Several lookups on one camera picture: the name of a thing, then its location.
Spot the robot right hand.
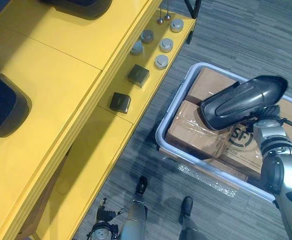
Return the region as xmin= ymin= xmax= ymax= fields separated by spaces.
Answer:
xmin=245 ymin=104 xmax=282 ymax=126

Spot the white plastic bin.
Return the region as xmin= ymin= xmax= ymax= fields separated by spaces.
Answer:
xmin=155 ymin=62 xmax=292 ymax=204

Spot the black metal frame post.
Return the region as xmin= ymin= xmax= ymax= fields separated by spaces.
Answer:
xmin=184 ymin=0 xmax=203 ymax=20

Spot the black square block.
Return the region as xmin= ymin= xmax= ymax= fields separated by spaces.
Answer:
xmin=128 ymin=63 xmax=151 ymax=88
xmin=109 ymin=91 xmax=132 ymax=114

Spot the robot left leg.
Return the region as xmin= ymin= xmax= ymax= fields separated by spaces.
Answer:
xmin=120 ymin=175 xmax=149 ymax=240

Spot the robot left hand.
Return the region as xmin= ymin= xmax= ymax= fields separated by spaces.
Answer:
xmin=95 ymin=196 xmax=119 ymax=227

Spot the taped brown cardboard box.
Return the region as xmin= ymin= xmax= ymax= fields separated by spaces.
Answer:
xmin=165 ymin=99 xmax=233 ymax=160

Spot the silver cylindrical metal weight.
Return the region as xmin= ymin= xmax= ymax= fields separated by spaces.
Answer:
xmin=130 ymin=40 xmax=145 ymax=57
xmin=154 ymin=54 xmax=169 ymax=70
xmin=140 ymin=29 xmax=155 ymax=44
xmin=170 ymin=18 xmax=185 ymax=33
xmin=159 ymin=37 xmax=174 ymax=53

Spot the robot right leg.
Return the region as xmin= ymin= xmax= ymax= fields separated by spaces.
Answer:
xmin=178 ymin=196 xmax=209 ymax=240

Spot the black plastic housing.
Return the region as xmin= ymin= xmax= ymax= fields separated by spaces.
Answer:
xmin=39 ymin=0 xmax=112 ymax=20
xmin=0 ymin=65 xmax=33 ymax=139
xmin=200 ymin=75 xmax=289 ymax=131

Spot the robot leg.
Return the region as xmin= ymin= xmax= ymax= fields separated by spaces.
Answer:
xmin=178 ymin=196 xmax=209 ymax=240
xmin=120 ymin=175 xmax=149 ymax=240

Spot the flat brown cardboard box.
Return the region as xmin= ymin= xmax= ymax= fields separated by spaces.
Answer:
xmin=202 ymin=157 xmax=264 ymax=185

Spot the yellow metal shelf unit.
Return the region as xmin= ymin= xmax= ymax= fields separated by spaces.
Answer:
xmin=0 ymin=0 xmax=197 ymax=240

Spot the clear plastic wrap strip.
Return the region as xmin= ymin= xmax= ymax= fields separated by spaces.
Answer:
xmin=177 ymin=162 xmax=239 ymax=199

